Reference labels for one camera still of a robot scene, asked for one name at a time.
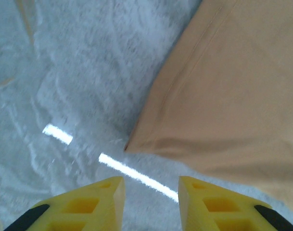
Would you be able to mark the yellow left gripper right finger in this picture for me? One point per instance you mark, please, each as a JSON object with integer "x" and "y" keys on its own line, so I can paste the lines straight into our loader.
{"x": 216, "y": 209}

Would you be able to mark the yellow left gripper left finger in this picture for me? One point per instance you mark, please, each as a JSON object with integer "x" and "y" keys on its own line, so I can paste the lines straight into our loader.
{"x": 88, "y": 207}

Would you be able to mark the tan t-shirt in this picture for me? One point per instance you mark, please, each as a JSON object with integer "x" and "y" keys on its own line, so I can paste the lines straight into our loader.
{"x": 233, "y": 96}

